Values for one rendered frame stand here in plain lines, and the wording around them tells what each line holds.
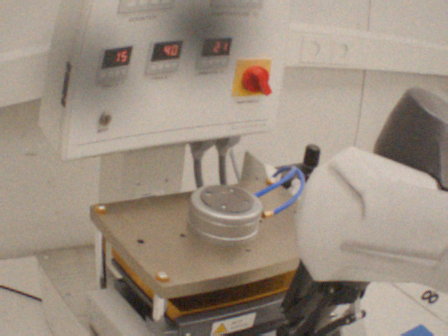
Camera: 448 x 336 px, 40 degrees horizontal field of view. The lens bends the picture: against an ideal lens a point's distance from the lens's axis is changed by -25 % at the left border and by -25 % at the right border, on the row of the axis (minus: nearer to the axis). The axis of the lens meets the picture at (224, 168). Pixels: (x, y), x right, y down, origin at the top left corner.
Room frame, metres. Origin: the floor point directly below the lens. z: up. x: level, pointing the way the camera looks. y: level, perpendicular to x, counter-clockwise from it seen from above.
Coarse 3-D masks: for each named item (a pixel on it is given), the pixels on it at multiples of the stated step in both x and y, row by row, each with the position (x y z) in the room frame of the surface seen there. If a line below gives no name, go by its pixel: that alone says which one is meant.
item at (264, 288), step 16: (128, 272) 0.75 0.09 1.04; (288, 272) 0.78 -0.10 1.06; (144, 288) 0.71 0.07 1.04; (224, 288) 0.72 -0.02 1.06; (240, 288) 0.73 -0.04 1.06; (256, 288) 0.73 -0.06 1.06; (272, 288) 0.74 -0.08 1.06; (176, 304) 0.67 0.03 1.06; (192, 304) 0.67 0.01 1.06; (208, 304) 0.68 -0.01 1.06; (224, 304) 0.69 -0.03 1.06
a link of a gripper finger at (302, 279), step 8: (296, 272) 0.66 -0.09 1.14; (304, 272) 0.65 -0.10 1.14; (296, 280) 0.65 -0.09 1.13; (304, 280) 0.65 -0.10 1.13; (312, 280) 0.66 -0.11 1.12; (288, 288) 0.66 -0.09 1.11; (296, 288) 0.65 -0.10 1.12; (304, 288) 0.66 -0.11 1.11; (288, 296) 0.66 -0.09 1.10; (296, 296) 0.66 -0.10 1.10; (288, 304) 0.65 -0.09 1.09
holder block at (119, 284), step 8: (120, 280) 0.78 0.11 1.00; (120, 288) 0.77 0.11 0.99; (128, 288) 0.77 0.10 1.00; (128, 296) 0.75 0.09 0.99; (136, 304) 0.73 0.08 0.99; (144, 304) 0.74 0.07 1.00; (144, 312) 0.72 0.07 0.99; (152, 312) 0.72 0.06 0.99; (264, 328) 0.74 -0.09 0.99; (272, 328) 0.74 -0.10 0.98
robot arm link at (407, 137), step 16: (416, 96) 0.54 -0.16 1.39; (432, 96) 0.56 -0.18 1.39; (400, 112) 0.55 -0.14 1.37; (416, 112) 0.53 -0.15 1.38; (432, 112) 0.52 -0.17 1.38; (384, 128) 0.57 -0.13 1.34; (400, 128) 0.54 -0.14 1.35; (416, 128) 0.53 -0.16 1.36; (432, 128) 0.52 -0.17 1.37; (384, 144) 0.56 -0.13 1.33; (400, 144) 0.54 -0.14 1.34; (416, 144) 0.53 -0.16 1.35; (432, 144) 0.51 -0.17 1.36; (400, 160) 0.54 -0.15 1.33; (416, 160) 0.52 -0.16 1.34; (432, 160) 0.51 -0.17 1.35; (432, 176) 0.50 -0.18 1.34
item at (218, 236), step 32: (192, 192) 0.86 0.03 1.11; (224, 192) 0.79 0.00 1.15; (256, 192) 0.88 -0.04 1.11; (288, 192) 0.90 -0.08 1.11; (96, 224) 0.75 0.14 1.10; (128, 224) 0.75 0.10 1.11; (160, 224) 0.76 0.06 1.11; (192, 224) 0.76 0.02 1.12; (224, 224) 0.74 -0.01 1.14; (256, 224) 0.76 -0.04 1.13; (288, 224) 0.81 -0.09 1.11; (128, 256) 0.68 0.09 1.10; (160, 256) 0.69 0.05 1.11; (192, 256) 0.70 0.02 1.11; (224, 256) 0.72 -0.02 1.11; (256, 256) 0.73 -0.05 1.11; (288, 256) 0.73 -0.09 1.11; (160, 288) 0.63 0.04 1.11; (192, 288) 0.65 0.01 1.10
